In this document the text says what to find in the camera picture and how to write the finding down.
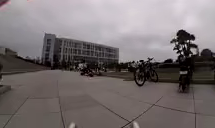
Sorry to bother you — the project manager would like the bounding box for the grey multi-storey building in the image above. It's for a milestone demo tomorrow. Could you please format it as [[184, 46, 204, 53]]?
[[40, 32, 120, 67]]

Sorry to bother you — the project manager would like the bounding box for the bicycle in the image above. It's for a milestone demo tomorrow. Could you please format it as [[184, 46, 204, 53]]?
[[133, 57, 160, 87]]

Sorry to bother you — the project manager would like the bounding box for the grey paved plaza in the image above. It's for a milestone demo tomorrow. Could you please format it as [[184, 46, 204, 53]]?
[[0, 69, 215, 128]]

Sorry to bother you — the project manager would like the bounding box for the grass strip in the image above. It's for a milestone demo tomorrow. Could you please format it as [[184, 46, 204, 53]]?
[[123, 64, 215, 84]]

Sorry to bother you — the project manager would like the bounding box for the robot's own part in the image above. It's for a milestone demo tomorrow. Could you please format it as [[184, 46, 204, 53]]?
[[131, 121, 141, 128], [67, 121, 77, 128]]

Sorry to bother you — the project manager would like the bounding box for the dark scooter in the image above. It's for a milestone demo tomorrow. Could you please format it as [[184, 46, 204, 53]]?
[[177, 56, 196, 94]]

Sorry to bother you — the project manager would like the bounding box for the tall tree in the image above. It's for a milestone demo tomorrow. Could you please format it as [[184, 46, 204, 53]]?
[[169, 29, 199, 61]]

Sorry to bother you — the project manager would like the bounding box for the grassy slope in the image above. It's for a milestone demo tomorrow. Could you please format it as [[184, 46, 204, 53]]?
[[0, 53, 51, 74]]

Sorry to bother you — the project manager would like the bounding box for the row of trees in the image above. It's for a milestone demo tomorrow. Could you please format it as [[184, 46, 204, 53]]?
[[198, 48, 215, 61]]

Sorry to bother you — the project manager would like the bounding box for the grey stone kerb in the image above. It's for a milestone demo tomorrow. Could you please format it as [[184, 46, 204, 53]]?
[[0, 84, 12, 98]]

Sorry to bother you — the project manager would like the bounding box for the red canopy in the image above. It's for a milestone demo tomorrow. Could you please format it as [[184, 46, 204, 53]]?
[[0, 0, 11, 9]]

